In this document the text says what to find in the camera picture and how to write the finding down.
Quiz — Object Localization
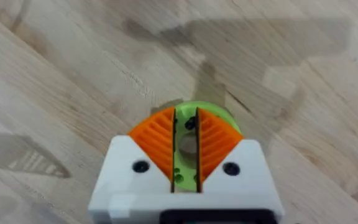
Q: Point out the white orange right gripper right finger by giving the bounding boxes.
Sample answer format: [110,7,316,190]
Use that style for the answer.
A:
[195,107,275,197]

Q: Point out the white orange right gripper left finger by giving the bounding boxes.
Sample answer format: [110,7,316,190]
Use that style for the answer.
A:
[94,106,177,200]

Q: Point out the green disc with holes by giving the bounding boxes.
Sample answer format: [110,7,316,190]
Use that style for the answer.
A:
[173,100,242,192]

